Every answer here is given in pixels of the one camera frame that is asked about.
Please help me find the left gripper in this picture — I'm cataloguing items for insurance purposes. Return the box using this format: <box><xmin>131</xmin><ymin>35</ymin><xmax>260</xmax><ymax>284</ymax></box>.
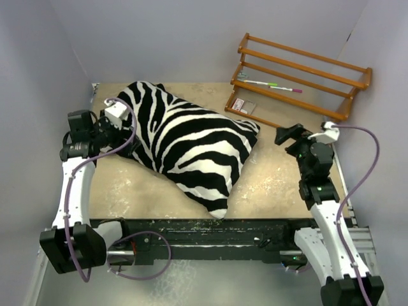
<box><xmin>91</xmin><ymin>110</ymin><xmax>141</xmax><ymax>156</ymax></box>

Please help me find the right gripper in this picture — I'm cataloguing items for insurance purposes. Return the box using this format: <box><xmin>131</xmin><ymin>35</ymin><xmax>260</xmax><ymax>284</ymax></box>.
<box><xmin>274</xmin><ymin>123</ymin><xmax>317</xmax><ymax>178</ymax></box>

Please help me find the zebra print pillowcase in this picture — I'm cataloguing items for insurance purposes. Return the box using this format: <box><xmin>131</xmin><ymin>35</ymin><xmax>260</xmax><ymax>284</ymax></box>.
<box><xmin>117</xmin><ymin>81</ymin><xmax>261</xmax><ymax>219</ymax></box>

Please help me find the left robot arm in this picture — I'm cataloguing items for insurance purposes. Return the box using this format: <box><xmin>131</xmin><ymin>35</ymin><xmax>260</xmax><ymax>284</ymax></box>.
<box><xmin>40</xmin><ymin>104</ymin><xmax>137</xmax><ymax>281</ymax></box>

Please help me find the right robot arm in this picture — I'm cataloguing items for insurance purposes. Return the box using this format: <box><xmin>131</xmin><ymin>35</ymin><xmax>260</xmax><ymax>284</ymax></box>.
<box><xmin>274</xmin><ymin>122</ymin><xmax>384</xmax><ymax>305</ymax></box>

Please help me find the pink capped white marker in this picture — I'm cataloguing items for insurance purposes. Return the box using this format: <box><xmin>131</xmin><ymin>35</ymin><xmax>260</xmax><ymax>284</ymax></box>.
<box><xmin>269</xmin><ymin>86</ymin><xmax>303</xmax><ymax>93</ymax></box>

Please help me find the green capped white marker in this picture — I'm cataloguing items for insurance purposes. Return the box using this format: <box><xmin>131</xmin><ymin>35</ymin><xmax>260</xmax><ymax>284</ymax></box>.
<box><xmin>243</xmin><ymin>80</ymin><xmax>278</xmax><ymax>87</ymax></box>

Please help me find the wooden tiered rack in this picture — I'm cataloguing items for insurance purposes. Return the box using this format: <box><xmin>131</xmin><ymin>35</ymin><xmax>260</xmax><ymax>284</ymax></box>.
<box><xmin>224</xmin><ymin>33</ymin><xmax>373</xmax><ymax>127</ymax></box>

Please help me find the red and white card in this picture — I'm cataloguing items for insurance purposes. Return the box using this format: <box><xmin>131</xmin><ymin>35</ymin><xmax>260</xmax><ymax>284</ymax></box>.
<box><xmin>231</xmin><ymin>98</ymin><xmax>245</xmax><ymax>112</ymax></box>

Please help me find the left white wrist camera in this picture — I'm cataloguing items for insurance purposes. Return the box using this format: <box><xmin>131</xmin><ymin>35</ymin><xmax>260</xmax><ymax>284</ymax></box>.
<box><xmin>104</xmin><ymin>98</ymin><xmax>130</xmax><ymax>129</ymax></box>

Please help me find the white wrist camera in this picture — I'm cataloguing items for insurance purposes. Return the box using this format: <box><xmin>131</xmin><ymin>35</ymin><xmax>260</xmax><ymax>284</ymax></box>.
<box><xmin>104</xmin><ymin>98</ymin><xmax>130</xmax><ymax>129</ymax></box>
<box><xmin>307</xmin><ymin>121</ymin><xmax>340</xmax><ymax>144</ymax></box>

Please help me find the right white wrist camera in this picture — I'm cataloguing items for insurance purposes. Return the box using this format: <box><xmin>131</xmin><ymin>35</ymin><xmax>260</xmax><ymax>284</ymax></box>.
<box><xmin>307</xmin><ymin>121</ymin><xmax>340</xmax><ymax>144</ymax></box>

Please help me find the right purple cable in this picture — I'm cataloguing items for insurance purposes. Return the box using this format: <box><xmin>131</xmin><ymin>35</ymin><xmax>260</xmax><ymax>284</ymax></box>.
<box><xmin>331</xmin><ymin>124</ymin><xmax>381</xmax><ymax>306</ymax></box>

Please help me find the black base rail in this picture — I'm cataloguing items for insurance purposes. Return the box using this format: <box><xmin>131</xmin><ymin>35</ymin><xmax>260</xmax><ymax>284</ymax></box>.
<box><xmin>108</xmin><ymin>219</ymin><xmax>317</xmax><ymax>265</ymax></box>

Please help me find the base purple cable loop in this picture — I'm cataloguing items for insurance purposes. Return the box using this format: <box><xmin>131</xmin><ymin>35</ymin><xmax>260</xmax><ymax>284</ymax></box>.
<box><xmin>106</xmin><ymin>230</ymin><xmax>172</xmax><ymax>282</ymax></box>

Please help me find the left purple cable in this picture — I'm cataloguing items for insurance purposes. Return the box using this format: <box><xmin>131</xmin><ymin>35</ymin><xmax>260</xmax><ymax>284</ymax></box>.
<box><xmin>62</xmin><ymin>97</ymin><xmax>138</xmax><ymax>283</ymax></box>

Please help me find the aluminium frame rail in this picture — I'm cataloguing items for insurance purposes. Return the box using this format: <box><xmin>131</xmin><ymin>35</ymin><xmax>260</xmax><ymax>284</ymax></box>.
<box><xmin>332</xmin><ymin>145</ymin><xmax>375</xmax><ymax>254</ymax></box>

